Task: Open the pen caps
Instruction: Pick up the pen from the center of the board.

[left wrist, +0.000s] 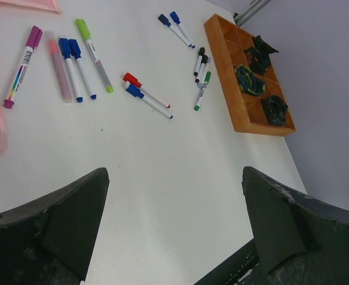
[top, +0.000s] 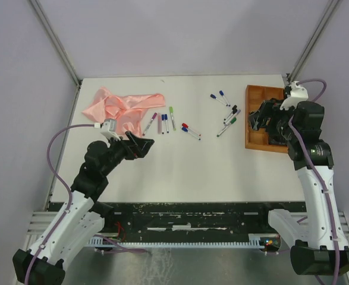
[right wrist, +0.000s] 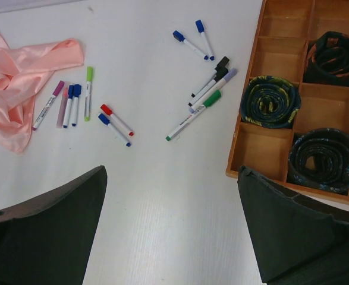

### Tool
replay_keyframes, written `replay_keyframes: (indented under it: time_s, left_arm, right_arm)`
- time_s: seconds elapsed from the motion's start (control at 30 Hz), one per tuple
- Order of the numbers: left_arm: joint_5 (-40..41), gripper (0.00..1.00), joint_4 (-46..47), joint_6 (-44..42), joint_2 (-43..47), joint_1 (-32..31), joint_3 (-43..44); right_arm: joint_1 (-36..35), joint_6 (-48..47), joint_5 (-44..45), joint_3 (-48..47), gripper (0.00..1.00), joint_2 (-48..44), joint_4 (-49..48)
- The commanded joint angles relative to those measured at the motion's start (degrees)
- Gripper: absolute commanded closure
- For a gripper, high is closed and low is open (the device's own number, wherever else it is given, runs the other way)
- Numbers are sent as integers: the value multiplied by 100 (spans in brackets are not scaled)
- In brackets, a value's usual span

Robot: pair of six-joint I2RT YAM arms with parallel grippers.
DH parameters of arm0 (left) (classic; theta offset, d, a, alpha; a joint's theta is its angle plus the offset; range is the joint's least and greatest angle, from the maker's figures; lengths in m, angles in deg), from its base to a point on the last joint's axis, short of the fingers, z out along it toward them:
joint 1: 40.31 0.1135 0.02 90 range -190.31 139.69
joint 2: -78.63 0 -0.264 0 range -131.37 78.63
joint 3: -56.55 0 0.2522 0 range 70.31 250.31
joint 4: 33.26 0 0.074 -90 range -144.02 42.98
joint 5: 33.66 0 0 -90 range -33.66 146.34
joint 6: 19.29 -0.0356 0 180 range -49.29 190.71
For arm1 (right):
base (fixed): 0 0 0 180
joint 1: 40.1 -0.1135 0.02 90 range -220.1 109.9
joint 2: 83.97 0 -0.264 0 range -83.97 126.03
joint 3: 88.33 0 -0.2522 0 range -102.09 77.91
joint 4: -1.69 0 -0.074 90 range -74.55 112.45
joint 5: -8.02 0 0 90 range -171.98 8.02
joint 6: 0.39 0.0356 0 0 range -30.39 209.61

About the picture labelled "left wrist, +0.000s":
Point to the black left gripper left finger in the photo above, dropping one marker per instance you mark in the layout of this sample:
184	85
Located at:
50	240

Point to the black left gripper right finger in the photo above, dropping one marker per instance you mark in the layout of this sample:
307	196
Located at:
297	239

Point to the pink translucent highlighter pen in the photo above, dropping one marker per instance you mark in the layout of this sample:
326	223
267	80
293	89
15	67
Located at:
58	66

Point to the blue capped marker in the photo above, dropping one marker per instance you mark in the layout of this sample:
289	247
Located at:
135	92
66	52
76	52

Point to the magenta capped whiteboard marker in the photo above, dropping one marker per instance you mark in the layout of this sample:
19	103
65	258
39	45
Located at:
31	44

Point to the dark floral rolled tie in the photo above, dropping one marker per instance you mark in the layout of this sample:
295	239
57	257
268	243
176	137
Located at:
275	110

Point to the orange wooden divider tray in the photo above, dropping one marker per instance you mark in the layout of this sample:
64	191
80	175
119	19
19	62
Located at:
228	43

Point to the blue yellow rolled tie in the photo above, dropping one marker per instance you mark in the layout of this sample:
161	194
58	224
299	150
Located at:
248	82

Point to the blue capped marker beside red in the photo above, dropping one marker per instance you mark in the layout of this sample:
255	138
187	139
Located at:
135	92

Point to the lavender capped marker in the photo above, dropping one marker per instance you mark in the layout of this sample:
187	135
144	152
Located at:
205	70

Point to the dark rolled tie top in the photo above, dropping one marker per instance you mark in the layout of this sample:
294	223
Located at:
262	47

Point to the black capped marker right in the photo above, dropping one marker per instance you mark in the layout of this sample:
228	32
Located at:
201	68

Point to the black capped marker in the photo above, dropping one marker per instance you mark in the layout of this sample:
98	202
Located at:
201	68
200	55

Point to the black capped marker left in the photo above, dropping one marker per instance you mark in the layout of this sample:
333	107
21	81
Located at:
200	55

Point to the lime green capped marker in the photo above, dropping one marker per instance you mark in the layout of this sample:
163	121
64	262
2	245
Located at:
86	36

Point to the far blue marker left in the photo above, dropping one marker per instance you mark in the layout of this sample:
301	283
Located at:
165	21

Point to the far blue marker right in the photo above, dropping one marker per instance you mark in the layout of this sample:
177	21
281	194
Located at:
177	20

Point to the aluminium frame post right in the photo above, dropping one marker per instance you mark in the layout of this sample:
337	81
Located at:
249	11

